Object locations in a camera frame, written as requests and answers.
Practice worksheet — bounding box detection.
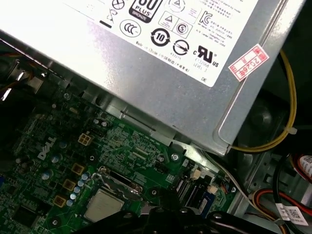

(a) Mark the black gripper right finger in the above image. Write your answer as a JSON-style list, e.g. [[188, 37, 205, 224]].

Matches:
[[181, 206, 269, 234]]

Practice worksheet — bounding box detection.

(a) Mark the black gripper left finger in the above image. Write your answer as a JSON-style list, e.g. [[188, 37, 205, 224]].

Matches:
[[94, 187, 182, 234]]

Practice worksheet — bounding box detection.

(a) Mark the metal socket cover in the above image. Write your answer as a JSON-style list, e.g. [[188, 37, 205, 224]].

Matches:
[[97, 166, 145, 202]]

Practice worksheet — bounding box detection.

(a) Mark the silver CPU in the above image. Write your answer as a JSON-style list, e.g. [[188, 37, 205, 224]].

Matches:
[[84, 189, 124, 223]]

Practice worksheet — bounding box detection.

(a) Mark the CPU socket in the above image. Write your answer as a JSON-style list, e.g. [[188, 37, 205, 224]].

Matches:
[[81, 167, 147, 225]]

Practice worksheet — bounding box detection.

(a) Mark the blue RAM stick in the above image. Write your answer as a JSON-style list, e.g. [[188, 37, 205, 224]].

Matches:
[[201, 191, 217, 217]]

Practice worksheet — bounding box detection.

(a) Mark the green motherboard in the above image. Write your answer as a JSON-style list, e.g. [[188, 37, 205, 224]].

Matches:
[[0, 85, 242, 234]]

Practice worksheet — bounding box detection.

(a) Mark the yellow square inductor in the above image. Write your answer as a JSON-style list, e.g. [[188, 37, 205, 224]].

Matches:
[[62, 178, 77, 191], [53, 194, 67, 208], [72, 162, 85, 176]]

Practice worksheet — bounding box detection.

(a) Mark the cream four pin socket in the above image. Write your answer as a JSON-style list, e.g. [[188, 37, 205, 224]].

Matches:
[[78, 131, 95, 147]]

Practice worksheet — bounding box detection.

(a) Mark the black square chip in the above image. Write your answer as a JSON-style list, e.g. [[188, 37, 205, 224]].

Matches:
[[12, 204, 46, 229]]

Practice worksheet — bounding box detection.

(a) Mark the black PC case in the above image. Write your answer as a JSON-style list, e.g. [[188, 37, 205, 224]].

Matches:
[[0, 0, 312, 234]]

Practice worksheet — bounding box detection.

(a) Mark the grey power supply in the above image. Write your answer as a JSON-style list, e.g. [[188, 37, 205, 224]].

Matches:
[[0, 0, 300, 156]]

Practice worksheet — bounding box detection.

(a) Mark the red white sticker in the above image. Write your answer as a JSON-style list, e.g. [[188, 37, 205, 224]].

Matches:
[[228, 43, 270, 78]]

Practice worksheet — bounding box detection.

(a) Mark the red yellow wire bundle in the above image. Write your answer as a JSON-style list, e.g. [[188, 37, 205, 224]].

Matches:
[[245, 152, 312, 234]]

